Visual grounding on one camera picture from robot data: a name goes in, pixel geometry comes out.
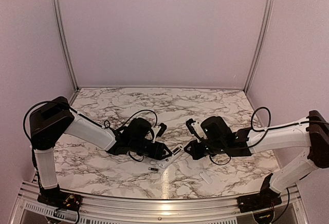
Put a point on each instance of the white remote control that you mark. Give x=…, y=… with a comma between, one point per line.
x=176, y=153

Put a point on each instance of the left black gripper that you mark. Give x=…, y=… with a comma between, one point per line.
x=160, y=151

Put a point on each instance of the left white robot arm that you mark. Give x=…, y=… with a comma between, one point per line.
x=46, y=122

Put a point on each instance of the front aluminium rail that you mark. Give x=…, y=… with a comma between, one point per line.
x=105, y=209

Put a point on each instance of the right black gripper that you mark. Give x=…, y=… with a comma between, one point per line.
x=195, y=152

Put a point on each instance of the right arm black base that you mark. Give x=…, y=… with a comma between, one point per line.
x=265, y=198

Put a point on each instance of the aluminium frame post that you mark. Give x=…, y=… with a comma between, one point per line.
x=64, y=44
x=259, y=45

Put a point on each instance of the left aluminium frame post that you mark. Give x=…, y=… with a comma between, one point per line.
x=64, y=44

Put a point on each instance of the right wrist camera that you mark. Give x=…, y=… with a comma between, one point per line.
x=190, y=127

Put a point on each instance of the right aluminium frame post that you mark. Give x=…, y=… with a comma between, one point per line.
x=259, y=45

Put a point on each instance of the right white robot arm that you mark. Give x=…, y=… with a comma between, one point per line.
x=310, y=133

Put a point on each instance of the white battery cover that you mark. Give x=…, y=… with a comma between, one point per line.
x=206, y=178

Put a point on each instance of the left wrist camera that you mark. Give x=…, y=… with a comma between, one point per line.
x=158, y=131

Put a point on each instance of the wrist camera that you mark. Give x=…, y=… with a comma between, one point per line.
x=158, y=131
x=190, y=127

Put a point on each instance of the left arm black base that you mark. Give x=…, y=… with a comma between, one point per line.
x=59, y=199

